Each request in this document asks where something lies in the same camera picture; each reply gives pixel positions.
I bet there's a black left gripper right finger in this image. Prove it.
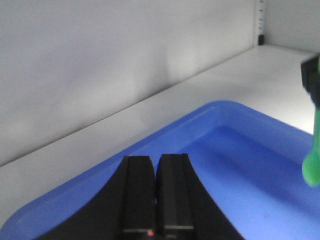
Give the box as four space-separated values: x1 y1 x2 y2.
156 153 243 240

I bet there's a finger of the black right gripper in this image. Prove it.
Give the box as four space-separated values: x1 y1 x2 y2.
300 53 320 109

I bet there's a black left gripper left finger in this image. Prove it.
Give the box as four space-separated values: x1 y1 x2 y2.
38 155 156 240

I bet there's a green plastic spoon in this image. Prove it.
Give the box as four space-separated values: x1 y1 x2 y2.
302 105 320 188

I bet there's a white cabinet shelf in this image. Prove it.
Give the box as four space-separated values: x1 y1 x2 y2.
0 44 314 223

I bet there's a black shelf support clip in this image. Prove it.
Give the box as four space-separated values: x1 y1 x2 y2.
257 34 265 46

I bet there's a blue plastic tray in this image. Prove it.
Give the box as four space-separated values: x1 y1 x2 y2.
0 101 320 240

